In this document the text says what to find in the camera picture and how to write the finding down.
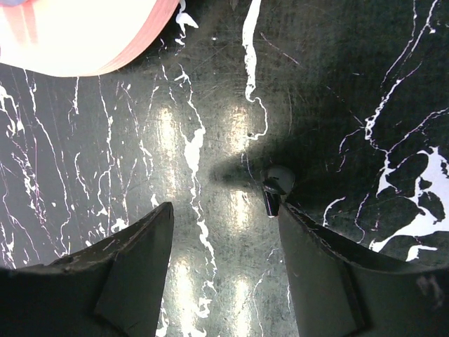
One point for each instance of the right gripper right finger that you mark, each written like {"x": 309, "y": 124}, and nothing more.
{"x": 340, "y": 288}

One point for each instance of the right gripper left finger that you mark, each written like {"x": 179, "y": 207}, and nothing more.
{"x": 112, "y": 288}

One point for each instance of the pink three-tier wooden shelf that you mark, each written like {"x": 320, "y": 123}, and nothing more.
{"x": 79, "y": 38}

